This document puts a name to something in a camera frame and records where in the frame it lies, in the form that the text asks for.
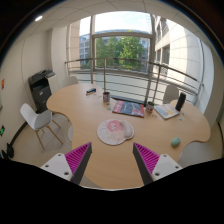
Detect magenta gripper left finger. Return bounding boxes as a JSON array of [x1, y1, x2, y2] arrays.
[[41, 143, 92, 185]]

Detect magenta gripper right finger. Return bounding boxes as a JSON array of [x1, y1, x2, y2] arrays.
[[133, 143, 182, 185]]

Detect mint green computer mouse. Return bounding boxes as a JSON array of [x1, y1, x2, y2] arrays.
[[171, 137, 181, 147]]

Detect pink round mouse pad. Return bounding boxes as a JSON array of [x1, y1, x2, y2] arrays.
[[97, 119, 134, 145]]

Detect white chair wooden legs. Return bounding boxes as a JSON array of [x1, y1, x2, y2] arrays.
[[20, 103, 62, 144]]

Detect light blue book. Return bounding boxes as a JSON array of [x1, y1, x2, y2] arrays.
[[154, 104, 179, 119]]

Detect white red mug right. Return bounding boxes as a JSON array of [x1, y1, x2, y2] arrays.
[[146, 101, 155, 113]]

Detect red and dark magazine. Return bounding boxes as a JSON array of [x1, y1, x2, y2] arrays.
[[112, 100, 144, 117]]

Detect black cylindrical bottle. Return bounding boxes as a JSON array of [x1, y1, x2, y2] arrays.
[[175, 92, 186, 111]]

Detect white chair far right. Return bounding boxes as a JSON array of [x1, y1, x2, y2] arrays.
[[163, 85, 179, 104]]

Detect patterned mug left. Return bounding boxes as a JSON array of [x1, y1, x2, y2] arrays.
[[103, 92, 110, 102]]

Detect white chair far left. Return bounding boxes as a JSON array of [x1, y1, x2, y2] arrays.
[[63, 76, 78, 87]]

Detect black office printer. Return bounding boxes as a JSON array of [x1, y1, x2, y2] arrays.
[[28, 70, 55, 113]]

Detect metal window railing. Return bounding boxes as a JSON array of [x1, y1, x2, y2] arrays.
[[65, 58, 203, 104]]

